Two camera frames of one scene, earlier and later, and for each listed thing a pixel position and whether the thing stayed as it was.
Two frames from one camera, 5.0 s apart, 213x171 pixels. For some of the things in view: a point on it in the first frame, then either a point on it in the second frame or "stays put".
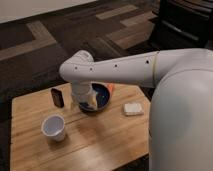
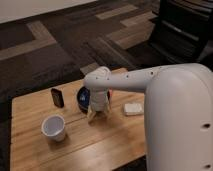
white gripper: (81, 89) → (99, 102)
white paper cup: (53, 126) stays put
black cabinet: (183, 24) stays put
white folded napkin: (131, 109) stays put
